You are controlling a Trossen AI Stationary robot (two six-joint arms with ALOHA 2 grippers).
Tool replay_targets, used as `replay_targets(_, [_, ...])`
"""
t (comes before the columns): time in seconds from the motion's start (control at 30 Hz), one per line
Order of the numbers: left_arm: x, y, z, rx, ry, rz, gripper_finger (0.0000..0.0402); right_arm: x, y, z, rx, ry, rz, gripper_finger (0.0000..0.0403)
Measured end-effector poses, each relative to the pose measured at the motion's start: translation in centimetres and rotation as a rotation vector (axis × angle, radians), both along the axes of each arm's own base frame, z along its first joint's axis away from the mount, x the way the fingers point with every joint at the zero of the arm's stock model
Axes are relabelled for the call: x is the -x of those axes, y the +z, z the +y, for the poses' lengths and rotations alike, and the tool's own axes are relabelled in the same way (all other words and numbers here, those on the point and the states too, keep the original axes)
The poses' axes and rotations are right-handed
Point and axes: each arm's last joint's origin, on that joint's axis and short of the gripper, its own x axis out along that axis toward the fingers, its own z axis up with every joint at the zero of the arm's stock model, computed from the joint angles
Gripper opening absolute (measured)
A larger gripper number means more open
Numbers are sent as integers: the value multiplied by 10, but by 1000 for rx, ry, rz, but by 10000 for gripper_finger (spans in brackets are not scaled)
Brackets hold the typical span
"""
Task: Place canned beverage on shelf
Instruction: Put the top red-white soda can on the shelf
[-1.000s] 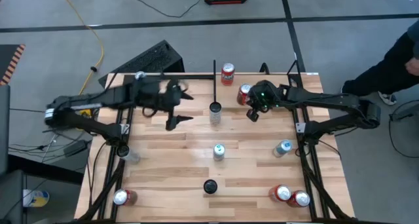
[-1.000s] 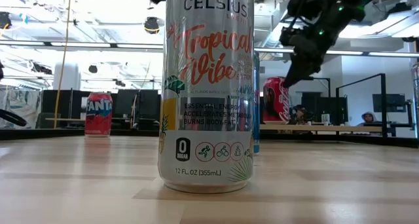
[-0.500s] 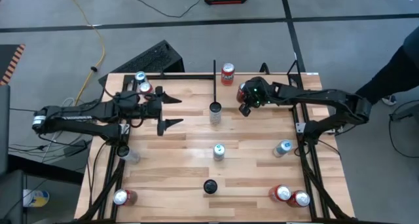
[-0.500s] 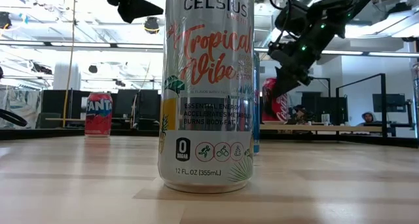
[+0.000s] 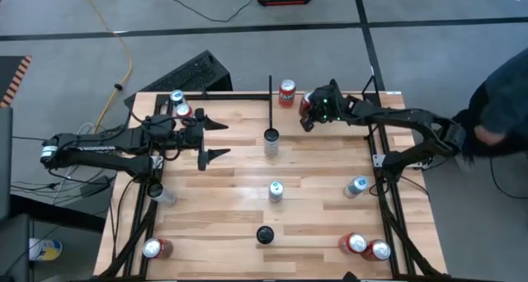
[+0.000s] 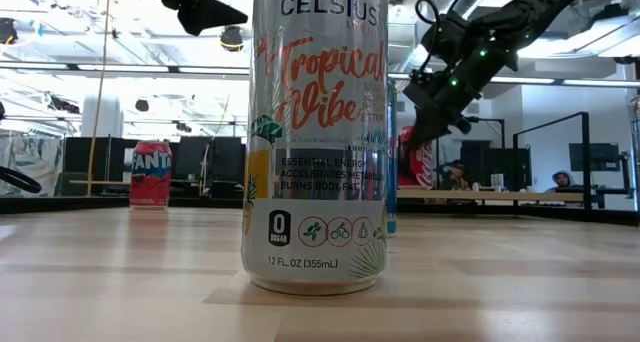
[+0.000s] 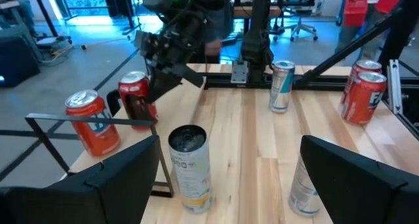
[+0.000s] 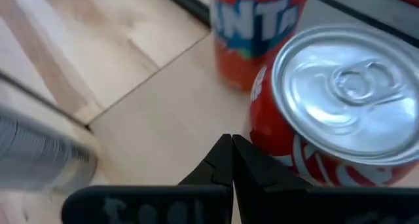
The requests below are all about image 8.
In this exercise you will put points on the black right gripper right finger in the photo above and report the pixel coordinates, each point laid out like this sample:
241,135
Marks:
311,207

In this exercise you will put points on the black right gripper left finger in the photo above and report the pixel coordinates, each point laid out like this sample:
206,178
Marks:
163,204

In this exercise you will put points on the red Coca-Cola can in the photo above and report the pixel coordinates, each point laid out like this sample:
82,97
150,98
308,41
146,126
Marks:
343,96

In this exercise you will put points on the orange Fanta can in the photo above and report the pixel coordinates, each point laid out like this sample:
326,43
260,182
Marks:
255,21

